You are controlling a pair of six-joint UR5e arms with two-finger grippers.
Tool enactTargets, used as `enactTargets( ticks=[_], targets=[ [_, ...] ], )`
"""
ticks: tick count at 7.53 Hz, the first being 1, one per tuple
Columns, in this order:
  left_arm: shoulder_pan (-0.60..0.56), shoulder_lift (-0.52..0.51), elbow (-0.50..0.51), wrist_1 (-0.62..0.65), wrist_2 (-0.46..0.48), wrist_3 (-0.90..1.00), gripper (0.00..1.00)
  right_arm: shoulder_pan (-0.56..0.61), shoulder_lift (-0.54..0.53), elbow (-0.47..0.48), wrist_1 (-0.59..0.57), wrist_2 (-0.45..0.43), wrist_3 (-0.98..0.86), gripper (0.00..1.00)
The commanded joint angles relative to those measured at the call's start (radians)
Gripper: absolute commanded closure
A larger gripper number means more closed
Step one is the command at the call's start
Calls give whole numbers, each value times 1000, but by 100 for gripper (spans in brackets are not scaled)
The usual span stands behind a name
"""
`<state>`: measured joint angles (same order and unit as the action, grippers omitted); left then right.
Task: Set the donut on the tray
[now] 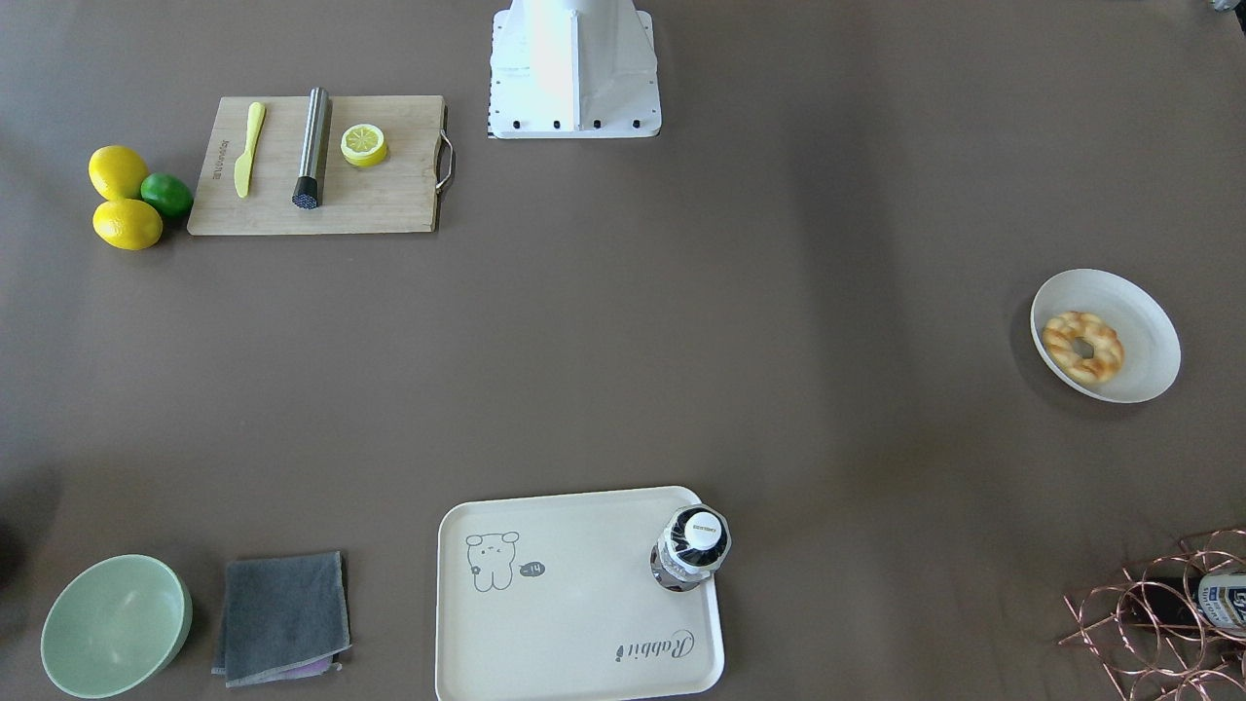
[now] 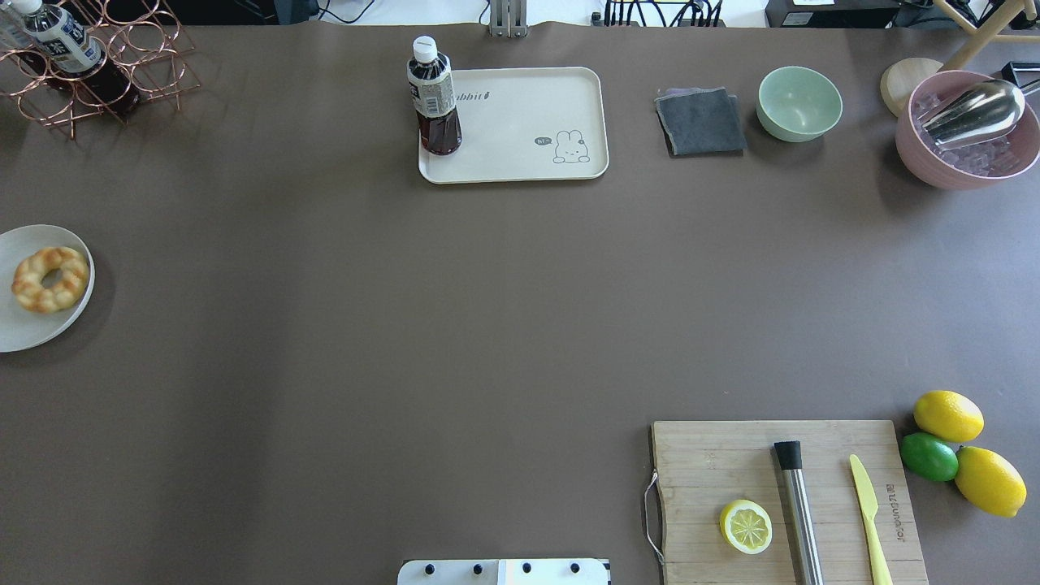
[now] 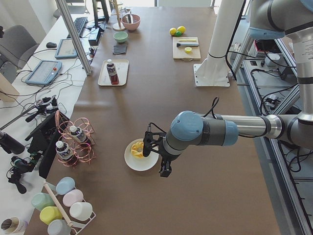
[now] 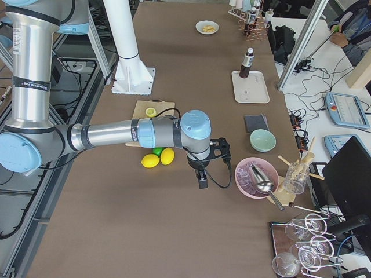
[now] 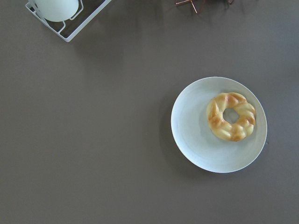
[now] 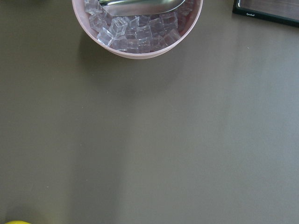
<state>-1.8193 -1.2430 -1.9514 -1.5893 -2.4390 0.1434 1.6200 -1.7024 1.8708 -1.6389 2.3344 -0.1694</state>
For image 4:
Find yellow lemon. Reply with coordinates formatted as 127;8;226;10
160;148;175;165
141;153;160;168

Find wine glass upper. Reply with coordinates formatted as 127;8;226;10
285;213;327;241

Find blue teach pendant lower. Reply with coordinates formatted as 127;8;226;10
324;134;363;158

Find copper wire bottle rack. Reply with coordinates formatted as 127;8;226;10
238;9;270;41

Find metal ice scoop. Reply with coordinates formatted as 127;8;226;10
249;164;284;211

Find yellow lemon left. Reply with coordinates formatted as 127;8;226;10
141;153;160;168

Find wine glass lower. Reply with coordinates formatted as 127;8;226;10
298;246;322;272

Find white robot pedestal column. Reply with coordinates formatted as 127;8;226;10
104;0;155;96

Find pink ice bowl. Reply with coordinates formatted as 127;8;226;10
235;157;279;199

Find round glass bottom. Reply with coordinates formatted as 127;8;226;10
272;252;300;277

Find seated person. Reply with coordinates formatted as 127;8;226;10
328;1;370;67

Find blue teach pendant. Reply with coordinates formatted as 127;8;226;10
325;92;370;129
324;134;363;158

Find clear glass mug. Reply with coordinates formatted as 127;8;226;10
283;162;309;195

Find aluminium frame post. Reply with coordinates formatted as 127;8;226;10
277;0;328;92

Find white round plate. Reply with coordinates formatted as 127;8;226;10
195;20;219;35

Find braided golden donut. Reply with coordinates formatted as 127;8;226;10
202;25;215;32

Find blue teach pendant upper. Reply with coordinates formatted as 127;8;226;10
325;92;370;129

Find wine glass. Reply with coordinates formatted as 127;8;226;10
285;213;327;241
298;246;322;272
293;236;334;259

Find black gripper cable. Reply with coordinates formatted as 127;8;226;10
185;146;232;189

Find yellow lemon right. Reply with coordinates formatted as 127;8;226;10
160;148;175;165

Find dark glass tray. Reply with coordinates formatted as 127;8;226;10
269;221;297;258

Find wooden cutting board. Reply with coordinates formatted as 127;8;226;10
125;100;175;148

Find grey folded cloth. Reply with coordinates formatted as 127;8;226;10
244;114;269;133

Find cream rabbit tray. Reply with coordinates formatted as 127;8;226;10
231;71;270;104

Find tea bottle in rack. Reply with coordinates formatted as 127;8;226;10
246;6;257;28

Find wine glass middle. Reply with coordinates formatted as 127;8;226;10
293;236;334;259

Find dark tea bottle on tray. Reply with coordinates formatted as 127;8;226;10
239;47;254;78

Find black monitor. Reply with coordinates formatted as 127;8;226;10
323;136;370;217

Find green lime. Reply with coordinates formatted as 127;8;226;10
152;147;165;156

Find mint green bowl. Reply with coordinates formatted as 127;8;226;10
250;129;277;152

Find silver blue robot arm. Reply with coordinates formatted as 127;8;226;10
1;1;231;189

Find wooden cup stand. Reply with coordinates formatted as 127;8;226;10
278;137;325;195

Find black bag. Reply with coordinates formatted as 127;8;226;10
267;25;295;65

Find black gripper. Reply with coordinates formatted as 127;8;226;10
185;138;231;189

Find half lemon slice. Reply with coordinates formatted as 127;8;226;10
145;107;157;118

